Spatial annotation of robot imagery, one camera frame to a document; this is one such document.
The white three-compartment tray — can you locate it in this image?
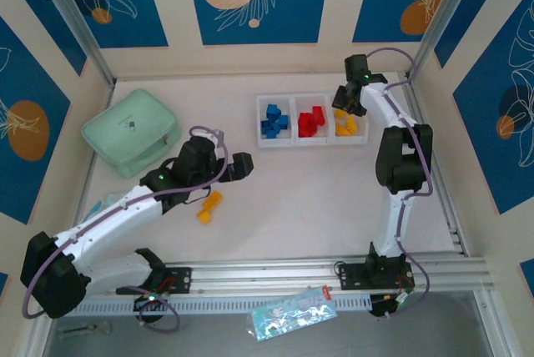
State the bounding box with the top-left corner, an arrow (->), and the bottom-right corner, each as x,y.
255,93 -> 371,149

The mint green zipper pouch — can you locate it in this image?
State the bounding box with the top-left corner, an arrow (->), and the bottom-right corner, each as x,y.
81,88 -> 184,179

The small clear plastic bag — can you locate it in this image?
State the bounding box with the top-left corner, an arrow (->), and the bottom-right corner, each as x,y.
81,191 -> 126,224

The black connector module with LED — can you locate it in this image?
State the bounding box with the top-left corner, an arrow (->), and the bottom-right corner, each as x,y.
133,293 -> 169,313
369,294 -> 408,319

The printed plastic packet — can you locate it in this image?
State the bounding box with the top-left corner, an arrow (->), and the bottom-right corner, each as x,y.
249,285 -> 338,344

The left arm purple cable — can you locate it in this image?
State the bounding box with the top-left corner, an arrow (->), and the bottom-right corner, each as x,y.
23,125 -> 229,333

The aluminium frame post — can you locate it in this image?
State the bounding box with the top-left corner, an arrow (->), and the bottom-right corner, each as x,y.
29,0 -> 117,88
405,0 -> 489,83

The aluminium side rail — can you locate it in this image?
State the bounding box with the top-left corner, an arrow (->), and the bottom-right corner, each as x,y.
399,73 -> 468,256
60,81 -> 116,266

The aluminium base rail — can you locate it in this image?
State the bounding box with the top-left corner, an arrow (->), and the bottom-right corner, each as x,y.
35,257 -> 491,298

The white slotted cable duct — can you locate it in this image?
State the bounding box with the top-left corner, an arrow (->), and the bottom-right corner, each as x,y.
53,293 -> 372,317

